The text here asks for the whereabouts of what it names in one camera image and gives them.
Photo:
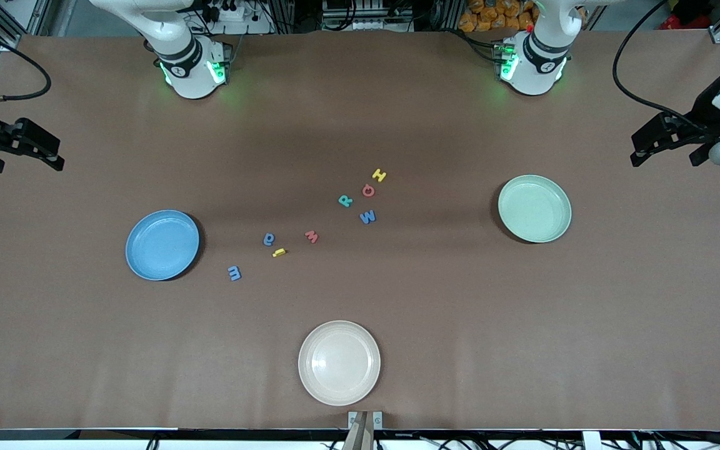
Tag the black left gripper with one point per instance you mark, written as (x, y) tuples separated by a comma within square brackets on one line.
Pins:
[(705, 114)]

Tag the blue lowercase letter m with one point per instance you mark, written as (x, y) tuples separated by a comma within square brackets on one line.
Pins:
[(234, 273)]

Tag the blue lowercase letter q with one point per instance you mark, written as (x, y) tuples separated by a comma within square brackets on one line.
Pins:
[(265, 239)]

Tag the yellow uppercase letter H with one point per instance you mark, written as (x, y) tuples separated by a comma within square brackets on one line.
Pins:
[(379, 175)]

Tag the red lowercase letter m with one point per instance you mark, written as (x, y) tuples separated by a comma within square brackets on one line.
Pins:
[(311, 237)]

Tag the red uppercase letter Q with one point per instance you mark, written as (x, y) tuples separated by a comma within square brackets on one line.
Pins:
[(364, 190)]

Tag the blue uppercase letter W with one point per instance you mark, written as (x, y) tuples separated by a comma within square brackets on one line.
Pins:
[(367, 217)]

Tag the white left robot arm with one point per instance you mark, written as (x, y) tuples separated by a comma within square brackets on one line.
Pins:
[(538, 69)]

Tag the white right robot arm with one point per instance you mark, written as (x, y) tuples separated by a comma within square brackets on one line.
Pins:
[(188, 69)]

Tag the green plate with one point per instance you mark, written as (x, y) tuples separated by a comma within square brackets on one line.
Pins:
[(534, 209)]

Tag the blue plate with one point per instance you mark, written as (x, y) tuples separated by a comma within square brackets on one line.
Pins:
[(162, 245)]

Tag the orange snack bag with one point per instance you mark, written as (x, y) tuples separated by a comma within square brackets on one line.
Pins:
[(491, 19)]

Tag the white power strip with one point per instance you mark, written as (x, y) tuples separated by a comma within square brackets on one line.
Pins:
[(241, 28)]

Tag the teal uppercase letter R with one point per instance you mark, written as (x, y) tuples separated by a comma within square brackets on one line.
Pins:
[(344, 200)]

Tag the grey equipment rack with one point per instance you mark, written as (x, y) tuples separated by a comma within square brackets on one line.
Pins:
[(366, 22)]

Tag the beige plate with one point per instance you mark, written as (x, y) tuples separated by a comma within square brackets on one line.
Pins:
[(339, 362)]

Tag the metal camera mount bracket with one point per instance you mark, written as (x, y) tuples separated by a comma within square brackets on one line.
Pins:
[(365, 425)]

